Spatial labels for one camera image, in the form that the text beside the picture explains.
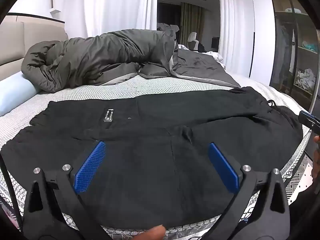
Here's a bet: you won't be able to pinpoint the white chair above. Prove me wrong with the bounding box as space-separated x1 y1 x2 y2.
187 32 198 50

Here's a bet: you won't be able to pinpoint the bed with white honeycomb mattress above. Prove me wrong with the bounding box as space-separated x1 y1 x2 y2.
0 76 314 240

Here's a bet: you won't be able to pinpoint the glass door wardrobe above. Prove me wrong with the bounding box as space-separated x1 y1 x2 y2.
269 0 320 113

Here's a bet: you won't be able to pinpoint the grey duvet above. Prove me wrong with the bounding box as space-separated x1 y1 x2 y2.
21 22 240 93

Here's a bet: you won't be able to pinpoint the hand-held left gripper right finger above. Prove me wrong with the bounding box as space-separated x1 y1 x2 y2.
208 142 291 230

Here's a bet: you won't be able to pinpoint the beige padded headboard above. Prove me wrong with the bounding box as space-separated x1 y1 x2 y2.
0 12 69 82

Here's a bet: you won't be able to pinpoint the person's left hand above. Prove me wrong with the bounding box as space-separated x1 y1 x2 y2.
132 225 167 240

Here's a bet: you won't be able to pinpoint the light blue pillow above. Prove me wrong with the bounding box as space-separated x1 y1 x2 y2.
0 71 42 117

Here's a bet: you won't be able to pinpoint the white crumpled clothes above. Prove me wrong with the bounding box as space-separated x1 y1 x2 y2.
295 68 317 89

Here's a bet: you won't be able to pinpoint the black pants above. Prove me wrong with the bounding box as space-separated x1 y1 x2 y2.
0 86 304 233

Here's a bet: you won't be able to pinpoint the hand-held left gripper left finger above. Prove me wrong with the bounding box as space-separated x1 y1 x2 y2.
22 141 107 233

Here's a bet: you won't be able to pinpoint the person's right hand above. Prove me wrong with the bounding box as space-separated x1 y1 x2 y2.
311 135 320 179

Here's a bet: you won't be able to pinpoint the olive curtain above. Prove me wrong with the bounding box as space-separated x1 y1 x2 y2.
180 2 205 45

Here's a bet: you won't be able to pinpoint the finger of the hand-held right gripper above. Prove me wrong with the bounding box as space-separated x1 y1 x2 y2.
297 110 320 130

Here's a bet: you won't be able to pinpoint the teal folded cloth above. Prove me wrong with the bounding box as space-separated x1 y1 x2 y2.
301 40 318 53

